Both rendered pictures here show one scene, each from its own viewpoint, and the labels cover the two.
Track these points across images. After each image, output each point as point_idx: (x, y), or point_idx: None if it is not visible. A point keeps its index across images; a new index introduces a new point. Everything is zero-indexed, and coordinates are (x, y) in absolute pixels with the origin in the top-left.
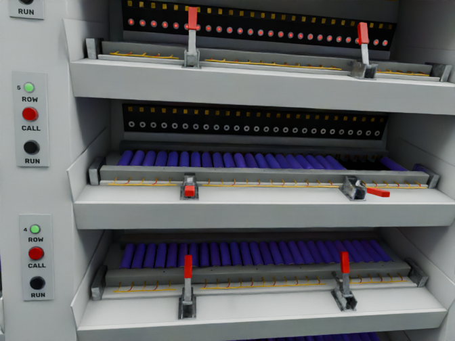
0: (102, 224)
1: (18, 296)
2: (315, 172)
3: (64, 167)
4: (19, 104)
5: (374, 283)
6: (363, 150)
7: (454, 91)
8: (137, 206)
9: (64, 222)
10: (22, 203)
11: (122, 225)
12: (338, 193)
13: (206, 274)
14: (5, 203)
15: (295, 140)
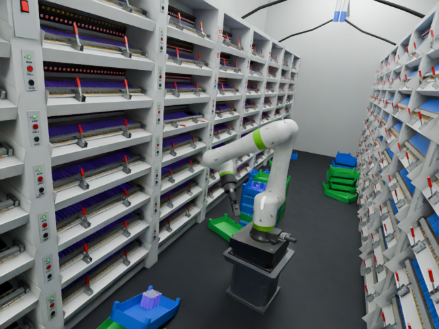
0: (164, 136)
1: (154, 156)
2: (188, 117)
3: (162, 123)
4: (157, 109)
5: (194, 143)
6: (186, 108)
7: (208, 97)
8: (170, 130)
9: (161, 136)
10: (156, 133)
11: (166, 136)
12: (193, 122)
13: (170, 147)
14: (153, 134)
15: (174, 107)
